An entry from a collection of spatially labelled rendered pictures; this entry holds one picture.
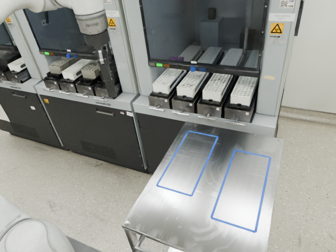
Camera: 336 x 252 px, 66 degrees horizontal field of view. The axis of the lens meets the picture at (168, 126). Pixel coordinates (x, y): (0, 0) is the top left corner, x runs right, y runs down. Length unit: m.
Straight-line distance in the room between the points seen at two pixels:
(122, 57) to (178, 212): 1.02
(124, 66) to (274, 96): 0.87
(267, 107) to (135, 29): 0.82
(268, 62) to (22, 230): 1.16
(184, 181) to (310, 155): 1.57
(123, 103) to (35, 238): 1.07
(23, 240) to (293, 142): 2.15
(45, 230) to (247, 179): 0.69
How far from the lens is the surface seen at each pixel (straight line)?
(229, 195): 0.97
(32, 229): 0.85
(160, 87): 1.53
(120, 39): 1.59
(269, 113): 1.48
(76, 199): 2.19
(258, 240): 0.89
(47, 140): 2.63
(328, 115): 2.81
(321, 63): 2.55
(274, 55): 1.32
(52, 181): 2.42
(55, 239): 0.85
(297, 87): 2.66
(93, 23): 0.84
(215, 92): 1.42
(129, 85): 1.71
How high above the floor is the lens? 1.59
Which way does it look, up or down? 38 degrees down
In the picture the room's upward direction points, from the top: 7 degrees counter-clockwise
